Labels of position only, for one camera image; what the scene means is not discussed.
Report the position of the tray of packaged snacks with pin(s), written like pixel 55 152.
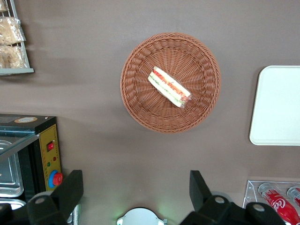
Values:
pixel 21 69

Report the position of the clear acrylic bottle rack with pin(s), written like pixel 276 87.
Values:
pixel 252 194

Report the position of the round brown wicker basket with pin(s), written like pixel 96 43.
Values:
pixel 140 93

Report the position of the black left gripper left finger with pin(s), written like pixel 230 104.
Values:
pixel 68 192

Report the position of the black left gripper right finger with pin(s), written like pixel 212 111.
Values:
pixel 201 199

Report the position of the black food warmer cabinet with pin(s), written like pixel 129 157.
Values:
pixel 47 150

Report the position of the triangle sandwich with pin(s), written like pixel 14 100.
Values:
pixel 169 86

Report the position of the steel pan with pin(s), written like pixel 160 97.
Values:
pixel 14 203
pixel 10 175

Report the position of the clear bag of snacks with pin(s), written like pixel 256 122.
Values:
pixel 10 30
pixel 2 5
pixel 12 57

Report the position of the cream plastic serving tray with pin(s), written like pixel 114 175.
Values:
pixel 279 105

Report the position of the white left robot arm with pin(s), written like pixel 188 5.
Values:
pixel 140 218

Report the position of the red cola bottle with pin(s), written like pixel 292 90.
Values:
pixel 295 194
pixel 279 204

